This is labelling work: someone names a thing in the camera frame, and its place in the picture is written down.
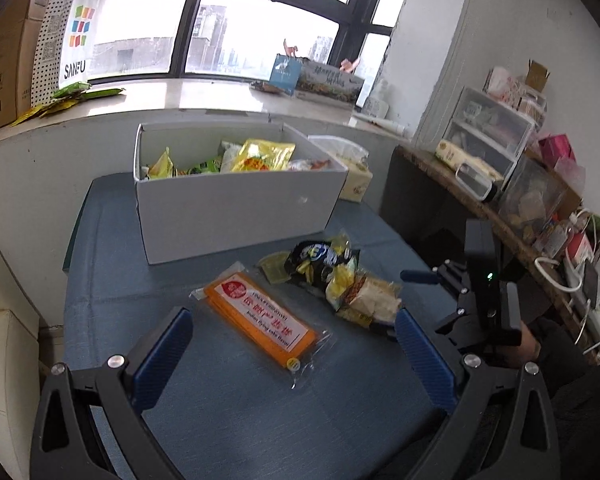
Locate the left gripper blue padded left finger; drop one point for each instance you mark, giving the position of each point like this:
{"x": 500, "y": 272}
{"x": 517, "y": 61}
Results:
{"x": 153, "y": 359}

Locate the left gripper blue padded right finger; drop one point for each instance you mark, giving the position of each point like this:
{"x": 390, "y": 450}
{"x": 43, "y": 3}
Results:
{"x": 435, "y": 364}

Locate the gold green snack packet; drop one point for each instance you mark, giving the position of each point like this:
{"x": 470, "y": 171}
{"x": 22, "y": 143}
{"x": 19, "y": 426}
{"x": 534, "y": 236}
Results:
{"x": 163, "y": 168}

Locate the yellow snack pouch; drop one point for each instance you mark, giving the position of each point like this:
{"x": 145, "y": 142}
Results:
{"x": 263, "y": 155}

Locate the green white snack bar packet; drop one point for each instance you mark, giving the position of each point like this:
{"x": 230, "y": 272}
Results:
{"x": 212, "y": 165}

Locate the long white snack packet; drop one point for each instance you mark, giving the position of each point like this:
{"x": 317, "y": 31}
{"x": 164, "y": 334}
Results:
{"x": 229, "y": 153}

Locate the red white puffed snack bag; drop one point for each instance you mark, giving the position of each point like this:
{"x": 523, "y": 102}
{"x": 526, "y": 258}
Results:
{"x": 308, "y": 165}

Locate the person right hand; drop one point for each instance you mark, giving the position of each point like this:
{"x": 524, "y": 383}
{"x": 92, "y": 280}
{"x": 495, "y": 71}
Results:
{"x": 527, "y": 351}

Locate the brown white small snack packet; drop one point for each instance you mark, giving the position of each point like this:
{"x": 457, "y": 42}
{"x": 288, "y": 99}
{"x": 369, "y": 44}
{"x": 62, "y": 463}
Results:
{"x": 370, "y": 301}

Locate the orange cracker packet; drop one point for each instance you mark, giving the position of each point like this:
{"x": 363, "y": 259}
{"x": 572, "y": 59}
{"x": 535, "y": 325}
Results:
{"x": 279, "y": 327}

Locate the dark wooden side table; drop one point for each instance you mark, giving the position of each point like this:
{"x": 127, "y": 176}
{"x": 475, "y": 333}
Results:
{"x": 425, "y": 205}

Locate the clear plastic container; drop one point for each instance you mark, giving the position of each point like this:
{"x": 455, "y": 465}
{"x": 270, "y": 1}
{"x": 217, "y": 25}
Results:
{"x": 531, "y": 196}

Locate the white small alarm clock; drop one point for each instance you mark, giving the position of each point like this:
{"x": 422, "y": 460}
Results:
{"x": 476, "y": 182}

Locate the black yellow snack bag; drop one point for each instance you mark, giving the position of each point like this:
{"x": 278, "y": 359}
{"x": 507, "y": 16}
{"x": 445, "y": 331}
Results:
{"x": 327, "y": 267}

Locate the beige sofa cushion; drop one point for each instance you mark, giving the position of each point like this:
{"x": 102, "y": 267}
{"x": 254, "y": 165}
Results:
{"x": 19, "y": 382}

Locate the small green jelly cup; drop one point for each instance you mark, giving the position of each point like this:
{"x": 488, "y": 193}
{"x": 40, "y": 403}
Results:
{"x": 273, "y": 267}

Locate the cream rectangular box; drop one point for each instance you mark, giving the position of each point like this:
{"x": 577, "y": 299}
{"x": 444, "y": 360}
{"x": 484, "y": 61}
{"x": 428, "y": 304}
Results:
{"x": 453, "y": 156}

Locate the clear plastic drawer unit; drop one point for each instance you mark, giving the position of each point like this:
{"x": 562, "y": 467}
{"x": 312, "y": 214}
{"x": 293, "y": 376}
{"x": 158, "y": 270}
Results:
{"x": 489, "y": 130}

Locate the pink gift box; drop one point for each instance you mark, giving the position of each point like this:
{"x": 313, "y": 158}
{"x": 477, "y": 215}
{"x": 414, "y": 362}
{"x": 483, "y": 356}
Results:
{"x": 555, "y": 148}

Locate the white cardboard storage box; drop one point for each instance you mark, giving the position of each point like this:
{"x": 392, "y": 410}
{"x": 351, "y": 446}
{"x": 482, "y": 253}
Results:
{"x": 194, "y": 215}

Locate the tissue box beige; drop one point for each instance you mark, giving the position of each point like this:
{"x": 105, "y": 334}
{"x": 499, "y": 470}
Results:
{"x": 354, "y": 157}

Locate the green yellow sachets pile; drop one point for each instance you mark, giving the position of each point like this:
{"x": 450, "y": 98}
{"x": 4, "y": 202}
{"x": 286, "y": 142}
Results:
{"x": 66, "y": 98}

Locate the printed long tissue carton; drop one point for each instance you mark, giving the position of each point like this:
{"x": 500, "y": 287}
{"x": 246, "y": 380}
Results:
{"x": 309, "y": 80}

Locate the brown cardboard box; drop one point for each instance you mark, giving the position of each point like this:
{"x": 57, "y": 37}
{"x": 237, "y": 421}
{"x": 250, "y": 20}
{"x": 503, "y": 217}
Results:
{"x": 20, "y": 24}

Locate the white Sanfu paper bag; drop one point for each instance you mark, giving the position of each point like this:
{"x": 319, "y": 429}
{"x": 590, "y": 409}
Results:
{"x": 64, "y": 51}

